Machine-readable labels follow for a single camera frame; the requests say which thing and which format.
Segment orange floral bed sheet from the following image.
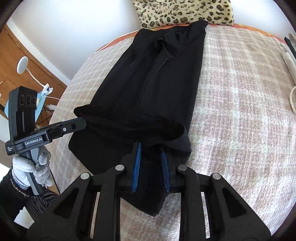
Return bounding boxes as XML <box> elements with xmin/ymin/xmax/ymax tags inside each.
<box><xmin>96</xmin><ymin>24</ymin><xmax>285</xmax><ymax>52</ymax></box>

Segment black garment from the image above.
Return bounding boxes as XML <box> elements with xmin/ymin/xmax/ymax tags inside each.
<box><xmin>68</xmin><ymin>21</ymin><xmax>207</xmax><ymax>216</ymax></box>

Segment pink plaid blanket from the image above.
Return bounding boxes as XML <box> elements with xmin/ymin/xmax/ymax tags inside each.
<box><xmin>47</xmin><ymin>25</ymin><xmax>295</xmax><ymax>240</ymax></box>

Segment light blue chair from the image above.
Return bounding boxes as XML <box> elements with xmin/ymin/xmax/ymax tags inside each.
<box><xmin>17</xmin><ymin>92</ymin><xmax>47</xmax><ymax>122</ymax></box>

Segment left gloved hand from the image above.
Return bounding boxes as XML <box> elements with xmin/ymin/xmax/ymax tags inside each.
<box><xmin>11</xmin><ymin>151</ymin><xmax>54</xmax><ymax>190</ymax></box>

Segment white folded garment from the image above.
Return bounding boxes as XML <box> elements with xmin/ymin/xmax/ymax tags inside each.
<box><xmin>280</xmin><ymin>33</ymin><xmax>295</xmax><ymax>82</ymax></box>

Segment grey striped trousers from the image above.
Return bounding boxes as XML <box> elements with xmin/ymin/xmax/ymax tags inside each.
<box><xmin>25</xmin><ymin>189</ymin><xmax>59</xmax><ymax>221</ymax></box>

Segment white clip lamp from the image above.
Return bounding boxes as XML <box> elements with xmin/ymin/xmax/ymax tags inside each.
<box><xmin>16</xmin><ymin>56</ymin><xmax>60</xmax><ymax>111</ymax></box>

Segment wooden cabinet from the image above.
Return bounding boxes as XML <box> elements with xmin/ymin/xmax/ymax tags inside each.
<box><xmin>1</xmin><ymin>25</ymin><xmax>66</xmax><ymax>108</ymax></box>

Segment leopard print bag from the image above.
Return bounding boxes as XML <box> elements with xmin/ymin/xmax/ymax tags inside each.
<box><xmin>132</xmin><ymin>0</ymin><xmax>234</xmax><ymax>29</ymax></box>

